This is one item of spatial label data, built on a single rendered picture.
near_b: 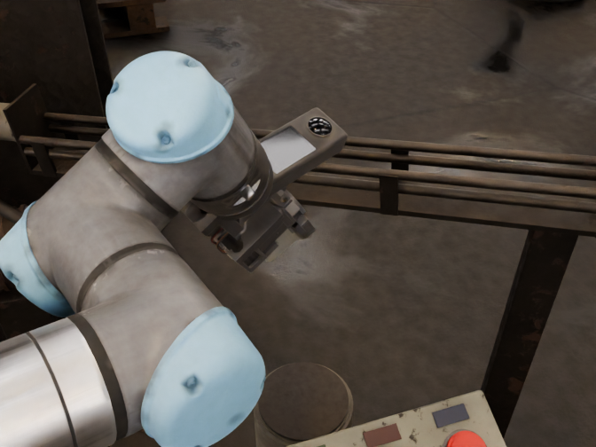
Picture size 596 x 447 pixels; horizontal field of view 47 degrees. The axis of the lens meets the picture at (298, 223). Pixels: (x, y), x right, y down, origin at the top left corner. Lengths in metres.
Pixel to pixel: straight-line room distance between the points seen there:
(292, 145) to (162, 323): 0.29
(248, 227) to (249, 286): 1.05
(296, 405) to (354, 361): 0.70
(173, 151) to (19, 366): 0.16
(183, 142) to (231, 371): 0.15
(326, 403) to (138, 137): 0.48
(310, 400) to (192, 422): 0.46
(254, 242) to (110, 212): 0.20
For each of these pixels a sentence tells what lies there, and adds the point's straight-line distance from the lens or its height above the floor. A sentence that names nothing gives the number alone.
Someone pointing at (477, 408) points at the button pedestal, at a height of 0.61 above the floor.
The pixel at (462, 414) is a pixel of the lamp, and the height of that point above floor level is 0.61.
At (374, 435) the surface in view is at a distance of 0.70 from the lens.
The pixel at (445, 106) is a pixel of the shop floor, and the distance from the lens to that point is 2.36.
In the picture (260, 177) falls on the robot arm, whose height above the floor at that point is 0.88.
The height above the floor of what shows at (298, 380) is 0.52.
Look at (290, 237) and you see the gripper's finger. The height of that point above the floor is 0.73.
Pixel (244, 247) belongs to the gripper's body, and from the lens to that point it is 0.63.
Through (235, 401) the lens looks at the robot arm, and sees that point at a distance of 0.39.
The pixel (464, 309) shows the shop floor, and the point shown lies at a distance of 1.66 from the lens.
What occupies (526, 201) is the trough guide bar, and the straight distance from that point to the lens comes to 0.81.
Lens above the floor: 1.21
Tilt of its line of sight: 41 degrees down
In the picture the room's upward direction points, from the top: straight up
